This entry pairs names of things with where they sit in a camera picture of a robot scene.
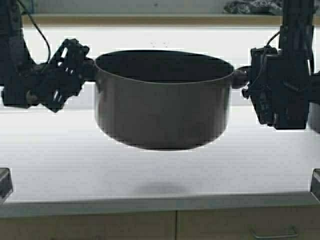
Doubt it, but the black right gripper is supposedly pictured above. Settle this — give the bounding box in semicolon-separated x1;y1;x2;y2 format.
242;47;309;130

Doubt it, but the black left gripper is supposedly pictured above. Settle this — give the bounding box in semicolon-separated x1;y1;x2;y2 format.
24;38;94;113

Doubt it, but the large dark grey pot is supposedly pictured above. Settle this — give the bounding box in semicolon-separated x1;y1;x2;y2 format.
93;49;249;151

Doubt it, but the left robot base block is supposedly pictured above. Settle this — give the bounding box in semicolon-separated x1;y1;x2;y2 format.
0;167;13;205

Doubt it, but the right robot base block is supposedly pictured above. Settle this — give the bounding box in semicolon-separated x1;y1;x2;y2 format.
310;168;320;201

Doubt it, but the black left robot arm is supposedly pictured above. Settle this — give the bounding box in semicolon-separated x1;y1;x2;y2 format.
0;0;96;113

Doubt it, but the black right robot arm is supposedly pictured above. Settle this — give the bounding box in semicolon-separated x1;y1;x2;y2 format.
242;0;320;130

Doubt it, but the patterned dark cloth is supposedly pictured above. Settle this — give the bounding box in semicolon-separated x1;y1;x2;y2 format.
223;0;284;16

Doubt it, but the right wooden drawer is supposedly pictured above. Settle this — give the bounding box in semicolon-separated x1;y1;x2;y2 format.
176;206;320;240

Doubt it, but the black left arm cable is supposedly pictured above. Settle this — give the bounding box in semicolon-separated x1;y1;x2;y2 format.
16;0;52;73

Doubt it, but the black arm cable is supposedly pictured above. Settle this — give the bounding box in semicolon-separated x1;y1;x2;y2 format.
247;29;283;96
16;0;52;73

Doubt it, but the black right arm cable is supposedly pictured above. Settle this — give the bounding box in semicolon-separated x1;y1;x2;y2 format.
247;29;283;96

